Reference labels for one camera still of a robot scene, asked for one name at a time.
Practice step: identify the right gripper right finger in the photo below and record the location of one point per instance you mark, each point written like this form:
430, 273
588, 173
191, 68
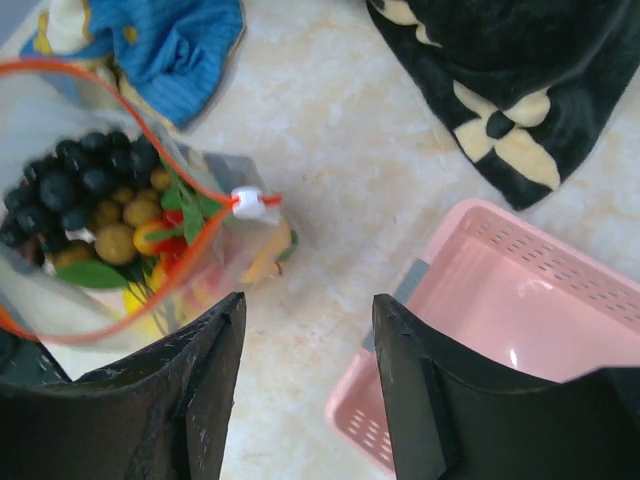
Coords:
455, 414

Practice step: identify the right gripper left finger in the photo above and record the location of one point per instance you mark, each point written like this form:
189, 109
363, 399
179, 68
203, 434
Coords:
160, 413

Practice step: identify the yellow lemon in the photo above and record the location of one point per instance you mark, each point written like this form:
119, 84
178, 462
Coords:
134, 299

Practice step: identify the pink plastic basket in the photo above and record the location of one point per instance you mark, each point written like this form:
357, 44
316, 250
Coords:
509, 292

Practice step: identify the clear orange zip top bag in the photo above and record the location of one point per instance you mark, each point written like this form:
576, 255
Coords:
44, 102

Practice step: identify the brown longan bunch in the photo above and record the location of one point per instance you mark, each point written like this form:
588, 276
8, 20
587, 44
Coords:
112, 229

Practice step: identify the red strawberries with leaves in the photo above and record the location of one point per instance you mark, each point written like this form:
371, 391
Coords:
163, 239

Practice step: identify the dark blue grapes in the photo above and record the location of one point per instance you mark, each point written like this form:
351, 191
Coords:
55, 192

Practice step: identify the yellow orange peach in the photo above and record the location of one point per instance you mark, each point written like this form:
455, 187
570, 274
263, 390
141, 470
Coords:
274, 252

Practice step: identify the black floral plush pillow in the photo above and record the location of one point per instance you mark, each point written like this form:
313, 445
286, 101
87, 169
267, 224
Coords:
525, 88

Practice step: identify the blue Pikachu cloth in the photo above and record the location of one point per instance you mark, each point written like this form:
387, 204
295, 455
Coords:
168, 57

